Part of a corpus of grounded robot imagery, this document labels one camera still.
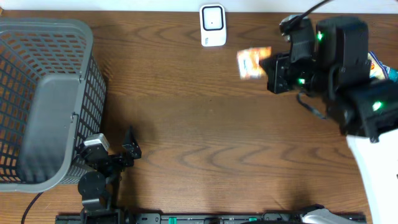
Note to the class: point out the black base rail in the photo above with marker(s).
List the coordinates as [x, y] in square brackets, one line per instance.
[320, 216]

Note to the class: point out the grey plastic shopping basket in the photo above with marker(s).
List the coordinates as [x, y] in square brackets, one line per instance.
[52, 99]

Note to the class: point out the small orange snack packet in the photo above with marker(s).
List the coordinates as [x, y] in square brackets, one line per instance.
[249, 62]

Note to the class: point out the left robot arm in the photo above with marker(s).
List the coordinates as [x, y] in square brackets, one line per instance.
[99, 187]

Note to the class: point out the teal mouthwash bottle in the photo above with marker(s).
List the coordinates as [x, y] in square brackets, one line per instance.
[393, 75]

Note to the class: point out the white barcode scanner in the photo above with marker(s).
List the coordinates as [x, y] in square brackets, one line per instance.
[213, 25]

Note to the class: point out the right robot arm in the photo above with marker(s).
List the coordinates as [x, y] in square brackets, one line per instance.
[366, 114]

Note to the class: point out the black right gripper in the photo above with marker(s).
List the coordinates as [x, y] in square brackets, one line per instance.
[278, 69]

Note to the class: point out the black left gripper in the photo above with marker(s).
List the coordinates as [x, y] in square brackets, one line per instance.
[132, 150]

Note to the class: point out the yellow snack bag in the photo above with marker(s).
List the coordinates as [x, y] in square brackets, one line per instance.
[378, 69]

